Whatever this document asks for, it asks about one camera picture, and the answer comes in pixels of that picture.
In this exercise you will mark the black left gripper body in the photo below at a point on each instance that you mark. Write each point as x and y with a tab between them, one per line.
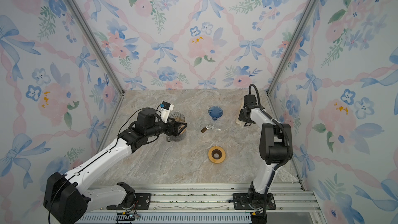
166	128

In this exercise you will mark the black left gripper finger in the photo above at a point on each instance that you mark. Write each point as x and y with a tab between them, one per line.
178	123
180	130

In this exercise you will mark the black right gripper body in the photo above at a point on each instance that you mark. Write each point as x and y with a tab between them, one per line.
241	116

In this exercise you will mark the clear grey glass dripper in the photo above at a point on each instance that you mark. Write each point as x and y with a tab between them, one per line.
176	116

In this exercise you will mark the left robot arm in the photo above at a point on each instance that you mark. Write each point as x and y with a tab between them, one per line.
68	196

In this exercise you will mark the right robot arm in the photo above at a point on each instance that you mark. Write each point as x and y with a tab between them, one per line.
275	149

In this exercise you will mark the coffee filter pack orange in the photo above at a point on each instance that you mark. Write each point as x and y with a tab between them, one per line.
240	118

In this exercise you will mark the blue glass dripper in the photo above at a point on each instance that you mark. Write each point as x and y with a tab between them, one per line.
215	112

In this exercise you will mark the clear glass carafe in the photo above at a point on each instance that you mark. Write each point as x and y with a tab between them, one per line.
176	138

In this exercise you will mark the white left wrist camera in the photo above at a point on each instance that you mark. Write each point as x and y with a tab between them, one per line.
165	109

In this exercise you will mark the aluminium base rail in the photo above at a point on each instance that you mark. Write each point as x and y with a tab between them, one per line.
214	203

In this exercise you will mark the aluminium frame post left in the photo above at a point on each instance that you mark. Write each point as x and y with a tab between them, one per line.
90	37

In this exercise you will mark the aluminium frame post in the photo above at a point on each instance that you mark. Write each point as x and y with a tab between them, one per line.
90	37
301	25

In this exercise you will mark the aluminium frame post right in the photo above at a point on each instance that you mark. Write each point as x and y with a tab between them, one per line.
301	25

